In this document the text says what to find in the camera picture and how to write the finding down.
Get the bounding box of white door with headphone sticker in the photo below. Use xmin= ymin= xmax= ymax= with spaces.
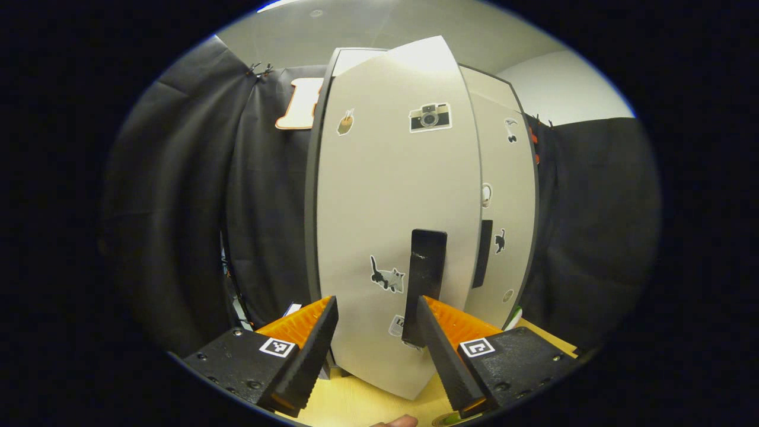
xmin=460 ymin=64 xmax=539 ymax=330

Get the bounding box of white door with camera sticker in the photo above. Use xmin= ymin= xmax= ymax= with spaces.
xmin=316 ymin=36 xmax=484 ymax=401

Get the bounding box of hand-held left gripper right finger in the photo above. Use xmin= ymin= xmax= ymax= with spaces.
xmin=415 ymin=296 xmax=579 ymax=419

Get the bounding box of black backdrop cloth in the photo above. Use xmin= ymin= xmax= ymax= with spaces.
xmin=101 ymin=34 xmax=662 ymax=356

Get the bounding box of black door handle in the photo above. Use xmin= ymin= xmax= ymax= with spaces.
xmin=401 ymin=229 xmax=448 ymax=348
xmin=473 ymin=219 xmax=494 ymax=289

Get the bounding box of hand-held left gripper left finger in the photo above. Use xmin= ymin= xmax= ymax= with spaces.
xmin=183 ymin=296 xmax=340 ymax=418

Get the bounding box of white grey cabinet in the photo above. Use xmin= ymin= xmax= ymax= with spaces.
xmin=304 ymin=46 xmax=540 ymax=380

